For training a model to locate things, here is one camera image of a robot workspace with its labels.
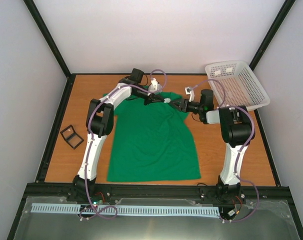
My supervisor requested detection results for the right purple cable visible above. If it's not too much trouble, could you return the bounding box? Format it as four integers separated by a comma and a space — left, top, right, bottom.
187, 79, 260, 223

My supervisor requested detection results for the black open brooch box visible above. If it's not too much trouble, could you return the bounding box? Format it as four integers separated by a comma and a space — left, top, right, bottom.
60, 124, 84, 150

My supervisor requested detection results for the round blue brooch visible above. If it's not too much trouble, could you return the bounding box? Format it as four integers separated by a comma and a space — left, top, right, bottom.
164, 98, 171, 104

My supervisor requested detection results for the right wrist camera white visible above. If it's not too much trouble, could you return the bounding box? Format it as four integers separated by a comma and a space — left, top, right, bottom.
184, 86, 195, 102

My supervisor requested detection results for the white perforated plastic basket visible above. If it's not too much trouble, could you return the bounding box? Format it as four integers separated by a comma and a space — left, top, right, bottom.
205, 60, 270, 111

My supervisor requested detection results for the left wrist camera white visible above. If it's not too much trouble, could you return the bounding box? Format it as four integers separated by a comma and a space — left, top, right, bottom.
148, 77, 163, 94

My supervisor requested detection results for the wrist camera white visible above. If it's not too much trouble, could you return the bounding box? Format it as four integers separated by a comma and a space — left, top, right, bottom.
184, 86, 195, 102
148, 77, 163, 94

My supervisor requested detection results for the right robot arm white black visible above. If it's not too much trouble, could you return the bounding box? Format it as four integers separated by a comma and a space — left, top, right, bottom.
169, 89, 255, 201

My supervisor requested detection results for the light blue cable duct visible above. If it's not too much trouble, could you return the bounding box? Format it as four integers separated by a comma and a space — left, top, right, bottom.
30, 203, 220, 219

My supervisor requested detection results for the black aluminium rail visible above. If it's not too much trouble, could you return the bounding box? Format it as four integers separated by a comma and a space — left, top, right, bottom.
22, 182, 292, 204

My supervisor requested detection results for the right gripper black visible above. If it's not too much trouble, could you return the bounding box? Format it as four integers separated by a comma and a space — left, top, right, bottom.
169, 99, 203, 114

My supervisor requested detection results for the small circuit board with led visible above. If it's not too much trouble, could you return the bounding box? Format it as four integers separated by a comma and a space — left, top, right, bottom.
91, 192, 106, 206

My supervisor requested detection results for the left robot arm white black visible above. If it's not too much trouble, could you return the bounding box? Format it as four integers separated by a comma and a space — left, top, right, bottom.
72, 68, 168, 202

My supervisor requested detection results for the left black frame post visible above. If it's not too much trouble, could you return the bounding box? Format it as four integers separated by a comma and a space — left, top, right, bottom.
23, 0, 72, 79

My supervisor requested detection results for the green t-shirt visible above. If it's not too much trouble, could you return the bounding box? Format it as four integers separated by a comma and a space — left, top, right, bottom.
107, 98, 201, 182

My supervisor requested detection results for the right black frame post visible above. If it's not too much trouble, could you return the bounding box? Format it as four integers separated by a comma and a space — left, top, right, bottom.
249, 0, 296, 71

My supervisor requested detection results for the black frame post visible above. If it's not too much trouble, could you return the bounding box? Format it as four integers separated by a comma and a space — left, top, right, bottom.
249, 0, 296, 71
23, 0, 72, 79

